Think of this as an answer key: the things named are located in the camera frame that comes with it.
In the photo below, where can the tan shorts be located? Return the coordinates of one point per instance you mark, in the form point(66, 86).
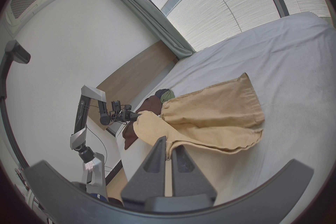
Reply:
point(210, 112)

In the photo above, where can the bed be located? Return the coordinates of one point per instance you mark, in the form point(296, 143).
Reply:
point(262, 60)

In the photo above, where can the brown shorts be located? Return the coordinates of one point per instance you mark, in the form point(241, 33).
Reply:
point(151, 107)

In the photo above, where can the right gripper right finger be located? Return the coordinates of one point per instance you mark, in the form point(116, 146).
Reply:
point(191, 185)

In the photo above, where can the green garment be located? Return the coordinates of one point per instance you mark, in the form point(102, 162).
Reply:
point(168, 96)

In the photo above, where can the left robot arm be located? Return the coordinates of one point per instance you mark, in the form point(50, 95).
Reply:
point(91, 91)

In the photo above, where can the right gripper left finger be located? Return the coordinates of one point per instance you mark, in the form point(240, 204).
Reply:
point(147, 186)

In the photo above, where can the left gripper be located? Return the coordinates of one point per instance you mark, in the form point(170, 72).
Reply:
point(129, 116)

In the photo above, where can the blue-green curtain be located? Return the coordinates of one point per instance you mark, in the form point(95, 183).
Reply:
point(147, 7)

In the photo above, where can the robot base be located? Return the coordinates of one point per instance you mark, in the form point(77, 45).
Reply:
point(94, 173)

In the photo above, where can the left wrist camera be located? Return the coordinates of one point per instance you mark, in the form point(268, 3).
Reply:
point(127, 108)

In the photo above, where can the window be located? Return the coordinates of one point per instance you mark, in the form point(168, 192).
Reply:
point(223, 2)

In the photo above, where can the black garment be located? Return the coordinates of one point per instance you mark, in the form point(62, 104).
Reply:
point(159, 93)

